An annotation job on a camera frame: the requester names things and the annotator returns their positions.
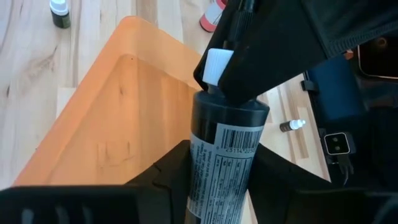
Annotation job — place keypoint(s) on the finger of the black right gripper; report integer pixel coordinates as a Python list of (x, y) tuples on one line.
[(273, 53), (217, 28)]

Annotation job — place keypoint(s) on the large pink food coloring bottle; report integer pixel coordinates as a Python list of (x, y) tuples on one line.
[(211, 17)]

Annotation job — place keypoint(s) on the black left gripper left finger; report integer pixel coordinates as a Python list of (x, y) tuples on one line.
[(164, 186)]

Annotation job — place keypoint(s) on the blue chair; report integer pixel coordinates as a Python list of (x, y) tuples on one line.
[(335, 90)]

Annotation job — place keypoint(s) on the black table-level camera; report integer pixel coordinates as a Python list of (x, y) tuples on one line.
[(337, 143)]

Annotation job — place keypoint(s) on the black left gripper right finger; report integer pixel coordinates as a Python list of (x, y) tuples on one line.
[(295, 199)]

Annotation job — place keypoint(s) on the large black food coloring bottle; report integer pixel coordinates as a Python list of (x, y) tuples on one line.
[(230, 161)]

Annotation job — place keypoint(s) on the dark brown flat device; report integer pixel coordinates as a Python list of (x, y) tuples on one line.
[(379, 59)]

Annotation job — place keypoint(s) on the orange translucent plastic tray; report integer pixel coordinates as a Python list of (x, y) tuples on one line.
[(109, 124)]

